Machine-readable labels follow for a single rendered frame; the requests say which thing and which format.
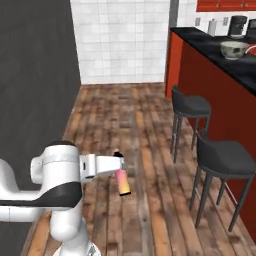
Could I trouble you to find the pale green bowl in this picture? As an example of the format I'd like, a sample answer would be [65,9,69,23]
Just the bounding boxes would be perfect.
[220,40,251,61]

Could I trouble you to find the black small appliance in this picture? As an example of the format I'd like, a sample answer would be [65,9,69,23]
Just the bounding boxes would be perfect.
[246,18,256,38]

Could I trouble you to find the red and white mug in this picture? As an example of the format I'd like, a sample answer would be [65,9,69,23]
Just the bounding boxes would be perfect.
[245,44,256,57]

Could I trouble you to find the red wall cupboards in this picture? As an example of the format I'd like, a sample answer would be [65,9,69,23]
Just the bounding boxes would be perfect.
[195,0,256,13]

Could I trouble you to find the dark grey fridge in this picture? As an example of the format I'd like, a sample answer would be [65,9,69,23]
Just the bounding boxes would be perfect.
[0,0,82,256]

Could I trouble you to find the white canister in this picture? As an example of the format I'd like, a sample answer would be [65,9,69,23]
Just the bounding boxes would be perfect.
[207,18,218,37]

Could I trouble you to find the black coffee machine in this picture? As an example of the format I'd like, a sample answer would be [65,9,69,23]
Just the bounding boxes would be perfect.
[227,14,249,40]

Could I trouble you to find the black bar stool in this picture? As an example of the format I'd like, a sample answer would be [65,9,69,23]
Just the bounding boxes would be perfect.
[188,129,256,233]
[170,85,213,164]

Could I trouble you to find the pink and yellow soda can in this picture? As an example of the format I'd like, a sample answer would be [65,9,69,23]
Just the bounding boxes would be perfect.
[115,168,132,197]

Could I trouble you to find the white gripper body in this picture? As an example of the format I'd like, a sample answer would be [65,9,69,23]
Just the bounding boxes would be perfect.
[95,155,124,177]

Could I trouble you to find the red dining counter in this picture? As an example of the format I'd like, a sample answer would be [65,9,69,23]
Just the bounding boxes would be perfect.
[164,26,256,234]

